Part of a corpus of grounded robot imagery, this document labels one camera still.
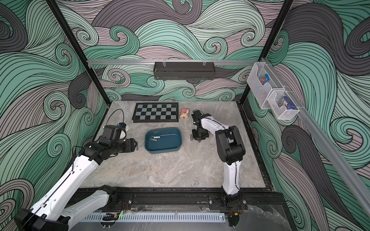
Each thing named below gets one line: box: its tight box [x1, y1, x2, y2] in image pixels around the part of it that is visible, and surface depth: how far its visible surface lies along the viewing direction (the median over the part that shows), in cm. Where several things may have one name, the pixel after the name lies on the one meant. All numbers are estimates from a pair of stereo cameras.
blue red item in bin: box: [260, 73, 271, 86], surface depth 85 cm
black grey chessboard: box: [132, 102, 179, 123], surface depth 112 cm
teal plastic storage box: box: [144, 127, 183, 154], surface depth 99 cm
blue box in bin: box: [277, 96, 297, 110], surface depth 66 cm
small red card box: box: [179, 107, 190, 119], surface depth 113 cm
